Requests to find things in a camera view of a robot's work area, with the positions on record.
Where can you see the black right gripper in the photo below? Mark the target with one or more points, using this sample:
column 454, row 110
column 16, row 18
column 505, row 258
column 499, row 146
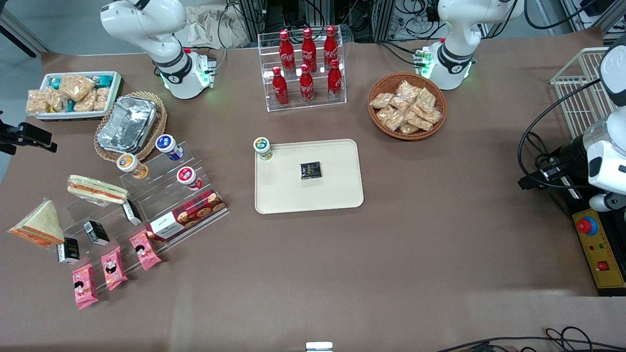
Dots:
column 23, row 134

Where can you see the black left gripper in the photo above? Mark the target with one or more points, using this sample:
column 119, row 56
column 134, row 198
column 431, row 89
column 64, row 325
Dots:
column 570, row 155

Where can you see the sandwich red orange filling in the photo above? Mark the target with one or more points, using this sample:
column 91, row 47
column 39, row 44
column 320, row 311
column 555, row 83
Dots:
column 98, row 189

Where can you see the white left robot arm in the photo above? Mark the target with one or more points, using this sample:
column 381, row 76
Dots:
column 455, row 54

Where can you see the wrapped triangle sandwich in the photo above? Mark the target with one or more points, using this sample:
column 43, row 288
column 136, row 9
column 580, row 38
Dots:
column 41, row 222

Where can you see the beige plastic tray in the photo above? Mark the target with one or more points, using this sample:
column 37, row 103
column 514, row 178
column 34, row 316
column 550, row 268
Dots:
column 313, row 195

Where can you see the crispy rice snack pack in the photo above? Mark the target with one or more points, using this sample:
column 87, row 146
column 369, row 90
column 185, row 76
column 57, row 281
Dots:
column 76, row 86
column 409, row 129
column 85, row 102
column 419, row 121
column 408, row 89
column 381, row 100
column 426, row 98
column 57, row 100
column 39, row 101
column 390, row 118
column 433, row 116
column 101, row 98
column 401, row 103

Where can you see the teal wrapped snack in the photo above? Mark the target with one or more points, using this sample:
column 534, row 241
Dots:
column 103, row 79
column 71, row 107
column 55, row 83

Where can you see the white rectangular bin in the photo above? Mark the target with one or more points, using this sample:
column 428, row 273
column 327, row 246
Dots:
column 115, row 90

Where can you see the aluminium foil container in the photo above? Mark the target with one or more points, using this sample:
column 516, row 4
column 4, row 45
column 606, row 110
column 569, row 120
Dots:
column 127, row 124

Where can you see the orange lid yogurt cup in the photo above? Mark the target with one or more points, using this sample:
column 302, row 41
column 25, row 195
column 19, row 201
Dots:
column 131, row 165

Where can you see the yellow black control box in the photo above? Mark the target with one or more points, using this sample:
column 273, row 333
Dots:
column 604, row 254

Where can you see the small black snack box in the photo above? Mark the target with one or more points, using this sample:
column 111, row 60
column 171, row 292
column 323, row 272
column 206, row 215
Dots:
column 310, row 170
column 131, row 211
column 68, row 251
column 96, row 232

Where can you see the brown table cover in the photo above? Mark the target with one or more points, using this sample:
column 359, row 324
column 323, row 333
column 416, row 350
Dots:
column 440, row 244

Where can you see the oval wicker basket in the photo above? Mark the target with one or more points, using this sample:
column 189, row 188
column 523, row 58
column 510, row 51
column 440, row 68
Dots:
column 159, row 122

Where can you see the clear acrylic stepped stand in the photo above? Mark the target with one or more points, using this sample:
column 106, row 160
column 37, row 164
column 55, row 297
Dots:
column 151, row 188

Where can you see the blue lid yogurt cup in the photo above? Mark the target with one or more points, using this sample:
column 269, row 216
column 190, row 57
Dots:
column 167, row 145

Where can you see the pink snack packet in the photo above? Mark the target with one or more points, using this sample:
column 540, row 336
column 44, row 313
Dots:
column 84, row 286
column 145, row 249
column 113, row 268

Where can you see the red lid yogurt cup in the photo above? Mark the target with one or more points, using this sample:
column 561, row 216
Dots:
column 189, row 177

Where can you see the red plaid cookie box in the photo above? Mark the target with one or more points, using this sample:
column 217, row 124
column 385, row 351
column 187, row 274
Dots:
column 188, row 214

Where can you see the round wicker basket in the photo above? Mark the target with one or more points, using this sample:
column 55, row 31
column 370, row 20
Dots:
column 379, row 83

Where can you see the brown paper bag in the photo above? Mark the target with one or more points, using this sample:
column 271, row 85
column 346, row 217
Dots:
column 215, row 27

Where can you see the red cola bottle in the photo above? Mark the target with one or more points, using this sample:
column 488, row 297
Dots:
column 334, row 80
column 280, row 88
column 330, row 43
column 286, row 46
column 306, row 84
column 308, row 45

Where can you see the green lid yogurt cup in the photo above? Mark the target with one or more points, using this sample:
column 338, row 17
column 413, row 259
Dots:
column 263, row 147

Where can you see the clear acrylic bottle rack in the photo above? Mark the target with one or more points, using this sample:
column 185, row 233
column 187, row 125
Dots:
column 320, row 105

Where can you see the small white device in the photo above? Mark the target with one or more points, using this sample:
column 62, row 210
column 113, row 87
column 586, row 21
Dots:
column 319, row 346

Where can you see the aluminium frame rack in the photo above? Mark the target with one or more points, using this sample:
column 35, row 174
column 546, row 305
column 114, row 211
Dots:
column 381, row 14

